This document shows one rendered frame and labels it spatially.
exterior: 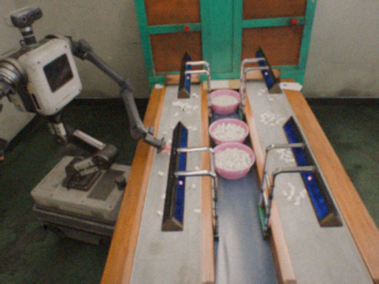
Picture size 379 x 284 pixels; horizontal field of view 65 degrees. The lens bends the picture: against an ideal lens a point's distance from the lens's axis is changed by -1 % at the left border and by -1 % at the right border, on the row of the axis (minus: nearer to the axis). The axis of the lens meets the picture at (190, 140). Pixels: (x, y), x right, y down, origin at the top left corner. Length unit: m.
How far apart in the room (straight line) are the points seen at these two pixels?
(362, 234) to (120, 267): 1.08
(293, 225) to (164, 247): 0.61
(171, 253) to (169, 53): 1.69
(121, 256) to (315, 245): 0.86
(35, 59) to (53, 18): 2.28
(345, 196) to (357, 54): 2.32
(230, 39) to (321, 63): 1.45
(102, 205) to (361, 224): 1.49
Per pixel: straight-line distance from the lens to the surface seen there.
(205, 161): 1.79
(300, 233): 1.53
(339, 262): 1.49
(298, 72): 2.78
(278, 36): 2.63
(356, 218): 1.63
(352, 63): 3.81
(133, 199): 1.64
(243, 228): 1.58
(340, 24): 3.61
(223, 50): 2.59
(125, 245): 1.48
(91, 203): 2.12
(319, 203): 1.20
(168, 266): 1.41
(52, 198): 2.28
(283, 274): 1.37
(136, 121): 1.83
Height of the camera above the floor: 1.95
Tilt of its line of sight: 37 degrees down
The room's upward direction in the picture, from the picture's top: 5 degrees counter-clockwise
